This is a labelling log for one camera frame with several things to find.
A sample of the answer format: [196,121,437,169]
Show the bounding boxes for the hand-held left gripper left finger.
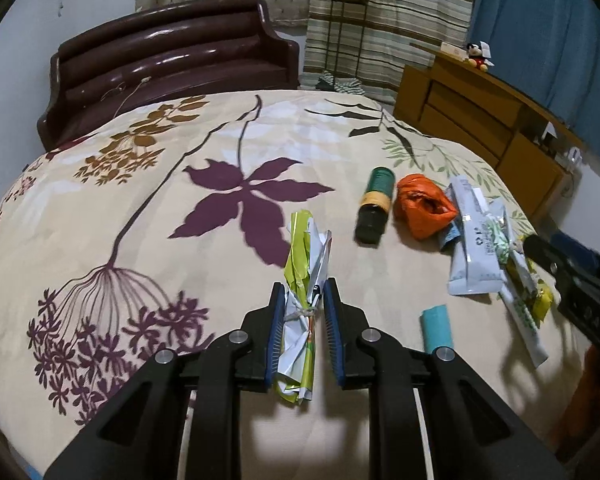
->
[42,281,287,480]

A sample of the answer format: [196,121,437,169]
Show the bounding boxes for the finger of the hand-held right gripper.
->
[552,232,600,281]
[522,234,568,286]

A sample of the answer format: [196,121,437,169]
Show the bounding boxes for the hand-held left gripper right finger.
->
[322,278,570,480]

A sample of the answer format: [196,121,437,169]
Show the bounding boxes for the green white wrapper bundle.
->
[274,210,333,406]

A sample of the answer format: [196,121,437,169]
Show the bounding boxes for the light blue small packet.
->
[439,225,462,253]

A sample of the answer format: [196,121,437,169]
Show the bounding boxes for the orange plastic bag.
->
[394,174,459,241]

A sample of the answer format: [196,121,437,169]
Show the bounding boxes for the yellow green wrapper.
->
[522,260,554,322]

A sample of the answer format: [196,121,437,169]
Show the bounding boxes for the green patterned white wrapper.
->
[482,210,514,266]

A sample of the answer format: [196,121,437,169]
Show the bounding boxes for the white flat pouch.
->
[447,176,507,296]

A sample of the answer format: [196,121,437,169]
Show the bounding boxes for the long white green wrapper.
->
[497,247,551,371]

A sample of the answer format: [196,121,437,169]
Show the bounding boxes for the teal paper roll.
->
[420,305,455,353]

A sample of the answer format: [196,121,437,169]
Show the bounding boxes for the dark green bottle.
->
[355,166,396,245]

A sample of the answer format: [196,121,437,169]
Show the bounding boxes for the wooden cabinet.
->
[392,50,588,222]

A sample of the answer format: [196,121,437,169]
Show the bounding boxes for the floral bedspread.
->
[0,89,588,480]

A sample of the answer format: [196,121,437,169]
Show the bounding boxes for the mouse plush toy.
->
[464,41,496,71]

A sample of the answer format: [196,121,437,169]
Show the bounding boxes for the blue curtain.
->
[467,0,600,170]

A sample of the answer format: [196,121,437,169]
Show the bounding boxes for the checkered cloth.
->
[316,72,367,96]

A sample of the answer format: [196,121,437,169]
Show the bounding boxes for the brown leather sofa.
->
[36,0,301,152]

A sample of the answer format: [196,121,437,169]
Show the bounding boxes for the black metal plant stand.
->
[325,0,370,80]

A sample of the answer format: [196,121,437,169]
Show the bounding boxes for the white cable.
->
[102,75,153,116]

